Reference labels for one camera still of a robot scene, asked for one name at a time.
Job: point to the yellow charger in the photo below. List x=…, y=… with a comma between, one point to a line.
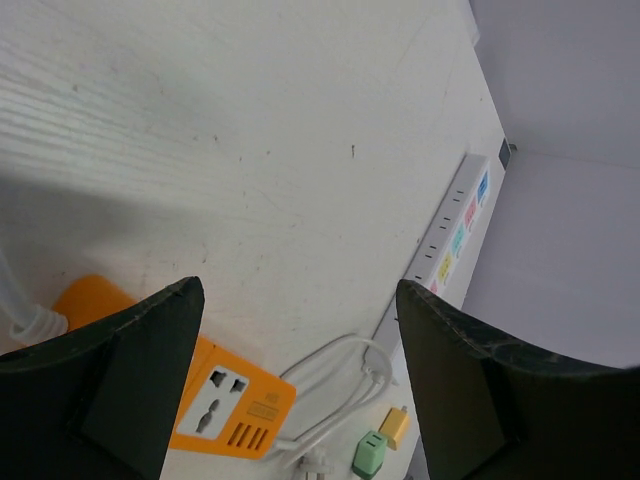
x=395, y=426

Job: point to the orange power strip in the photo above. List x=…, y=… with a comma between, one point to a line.
x=229, y=406

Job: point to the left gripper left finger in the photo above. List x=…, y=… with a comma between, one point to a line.
x=101, y=402

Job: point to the green charger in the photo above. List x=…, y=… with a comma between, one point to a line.
x=369, y=455

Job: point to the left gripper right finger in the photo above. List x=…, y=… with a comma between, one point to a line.
x=493, y=406

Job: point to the white multicolour power strip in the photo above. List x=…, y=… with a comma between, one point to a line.
x=442, y=245

